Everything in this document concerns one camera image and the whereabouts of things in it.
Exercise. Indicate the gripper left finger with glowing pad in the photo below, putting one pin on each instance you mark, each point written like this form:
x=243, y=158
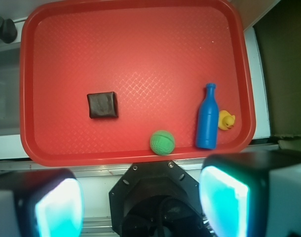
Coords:
x=41, y=203

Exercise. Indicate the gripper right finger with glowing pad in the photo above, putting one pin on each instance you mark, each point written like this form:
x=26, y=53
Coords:
x=254, y=194

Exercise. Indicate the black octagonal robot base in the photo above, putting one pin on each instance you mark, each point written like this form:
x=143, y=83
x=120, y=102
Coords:
x=157, y=199

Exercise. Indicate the green textured ball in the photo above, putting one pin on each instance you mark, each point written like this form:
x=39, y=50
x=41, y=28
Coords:
x=162, y=143

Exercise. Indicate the blue plastic bottle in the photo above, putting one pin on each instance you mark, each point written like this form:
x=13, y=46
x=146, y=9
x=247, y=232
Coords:
x=208, y=118

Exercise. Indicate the yellow rubber duck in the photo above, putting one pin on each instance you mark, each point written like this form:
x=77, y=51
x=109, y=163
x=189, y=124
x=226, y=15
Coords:
x=226, y=120

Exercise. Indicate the dark brown square block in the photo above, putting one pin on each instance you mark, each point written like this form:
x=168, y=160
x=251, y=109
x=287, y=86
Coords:
x=102, y=105

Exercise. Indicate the brown cardboard box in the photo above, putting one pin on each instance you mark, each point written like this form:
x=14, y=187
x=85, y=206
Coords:
x=278, y=34

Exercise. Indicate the red plastic tray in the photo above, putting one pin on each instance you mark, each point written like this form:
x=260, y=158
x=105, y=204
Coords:
x=156, y=55

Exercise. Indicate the black knob object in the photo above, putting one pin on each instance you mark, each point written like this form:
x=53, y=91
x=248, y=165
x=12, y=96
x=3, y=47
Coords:
x=8, y=31

